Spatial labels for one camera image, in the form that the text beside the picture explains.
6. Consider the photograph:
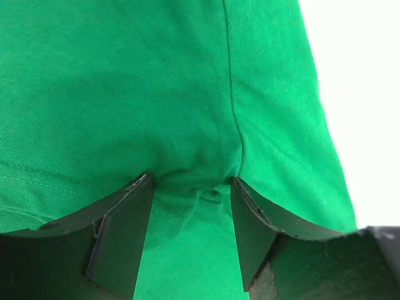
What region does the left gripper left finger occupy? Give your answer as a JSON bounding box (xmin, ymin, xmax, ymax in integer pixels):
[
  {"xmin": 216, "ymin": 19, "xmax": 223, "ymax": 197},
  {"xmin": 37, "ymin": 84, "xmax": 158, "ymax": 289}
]
[{"xmin": 1, "ymin": 174, "xmax": 154, "ymax": 299}]

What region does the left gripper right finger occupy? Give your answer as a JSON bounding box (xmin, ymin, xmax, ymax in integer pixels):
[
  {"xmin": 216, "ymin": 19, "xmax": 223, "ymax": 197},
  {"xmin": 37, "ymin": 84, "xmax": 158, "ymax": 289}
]
[{"xmin": 231, "ymin": 177, "xmax": 399, "ymax": 299}]

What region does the green t shirt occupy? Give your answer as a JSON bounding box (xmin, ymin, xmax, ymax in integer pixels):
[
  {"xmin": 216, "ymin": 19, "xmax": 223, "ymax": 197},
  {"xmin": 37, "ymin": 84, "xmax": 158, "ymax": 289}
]
[{"xmin": 1, "ymin": 1, "xmax": 356, "ymax": 299}]

